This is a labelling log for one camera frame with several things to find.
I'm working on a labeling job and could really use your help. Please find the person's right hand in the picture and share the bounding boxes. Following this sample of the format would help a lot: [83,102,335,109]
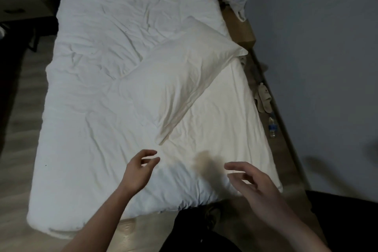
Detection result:
[224,161,293,226]

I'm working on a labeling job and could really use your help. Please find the person's left hand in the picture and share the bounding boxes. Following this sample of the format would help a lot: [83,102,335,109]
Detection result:
[118,149,161,197]

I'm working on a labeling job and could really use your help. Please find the white neighbouring bed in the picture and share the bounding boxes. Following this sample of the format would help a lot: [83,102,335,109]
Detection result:
[26,0,284,241]

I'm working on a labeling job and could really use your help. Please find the white pillow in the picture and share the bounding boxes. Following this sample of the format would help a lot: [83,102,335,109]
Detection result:
[118,15,248,146]

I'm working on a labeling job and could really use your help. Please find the person's left forearm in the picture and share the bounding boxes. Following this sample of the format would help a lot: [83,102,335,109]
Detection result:
[60,187,139,252]

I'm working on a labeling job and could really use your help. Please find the person's black trousers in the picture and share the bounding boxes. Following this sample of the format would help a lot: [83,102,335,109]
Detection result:
[159,201,243,252]

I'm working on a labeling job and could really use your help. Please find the plastic bottle with blue label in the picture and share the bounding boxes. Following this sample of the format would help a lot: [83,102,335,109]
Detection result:
[268,117,278,139]

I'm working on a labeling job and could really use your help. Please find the beige slipper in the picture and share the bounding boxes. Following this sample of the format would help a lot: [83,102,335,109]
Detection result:
[253,92,265,113]
[258,82,274,113]

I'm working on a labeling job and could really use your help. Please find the cardboard box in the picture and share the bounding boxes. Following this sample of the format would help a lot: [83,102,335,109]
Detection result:
[221,6,257,51]

